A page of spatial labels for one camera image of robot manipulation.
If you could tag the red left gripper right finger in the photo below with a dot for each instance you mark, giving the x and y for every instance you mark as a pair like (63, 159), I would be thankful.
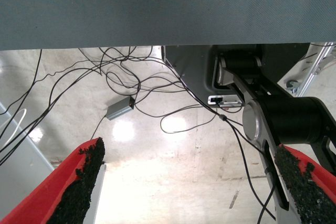
(309, 190)

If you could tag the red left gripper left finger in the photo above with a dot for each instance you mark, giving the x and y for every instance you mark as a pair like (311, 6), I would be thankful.
(52, 195)

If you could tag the dark grey robot base housing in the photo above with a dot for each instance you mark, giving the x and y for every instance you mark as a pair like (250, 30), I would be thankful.
(191, 69)

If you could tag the black silver robot torso linkage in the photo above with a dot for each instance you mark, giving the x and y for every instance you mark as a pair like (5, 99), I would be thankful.
(286, 119)

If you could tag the small caster wheel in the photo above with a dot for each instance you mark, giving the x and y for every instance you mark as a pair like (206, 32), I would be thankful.
(292, 85)

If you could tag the grey power adapter box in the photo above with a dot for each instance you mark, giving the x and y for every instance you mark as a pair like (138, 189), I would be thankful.
(118, 108)

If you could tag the aluminium profile bar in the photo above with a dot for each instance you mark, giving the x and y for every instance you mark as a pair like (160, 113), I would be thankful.
(315, 72)

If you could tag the dark grey table cloth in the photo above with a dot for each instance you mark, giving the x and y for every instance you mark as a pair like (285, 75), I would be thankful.
(157, 9)

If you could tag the white metal frame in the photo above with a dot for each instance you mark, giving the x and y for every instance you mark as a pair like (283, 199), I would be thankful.
(99, 192)

